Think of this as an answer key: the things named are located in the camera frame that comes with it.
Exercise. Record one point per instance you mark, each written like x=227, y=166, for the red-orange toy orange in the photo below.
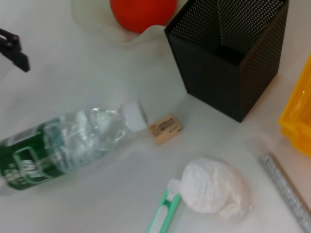
x=141, y=12

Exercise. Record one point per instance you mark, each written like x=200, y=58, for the clear green-label water bottle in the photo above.
x=60, y=145

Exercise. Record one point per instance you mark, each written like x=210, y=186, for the silver glitter pen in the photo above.
x=284, y=184

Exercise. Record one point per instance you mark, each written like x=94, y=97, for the black mesh pen holder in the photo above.
x=218, y=72

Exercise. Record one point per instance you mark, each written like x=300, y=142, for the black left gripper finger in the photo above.
x=17, y=55

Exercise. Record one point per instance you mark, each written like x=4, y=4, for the white paper ball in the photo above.
x=211, y=187

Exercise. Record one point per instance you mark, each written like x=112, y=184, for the green utility knife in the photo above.
x=162, y=213

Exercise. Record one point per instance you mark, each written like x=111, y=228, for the small wooden clip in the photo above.
x=166, y=128

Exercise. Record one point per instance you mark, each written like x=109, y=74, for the green glass fruit plate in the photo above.
x=97, y=21

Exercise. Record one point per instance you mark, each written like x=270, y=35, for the yellow plastic bin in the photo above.
x=296, y=121

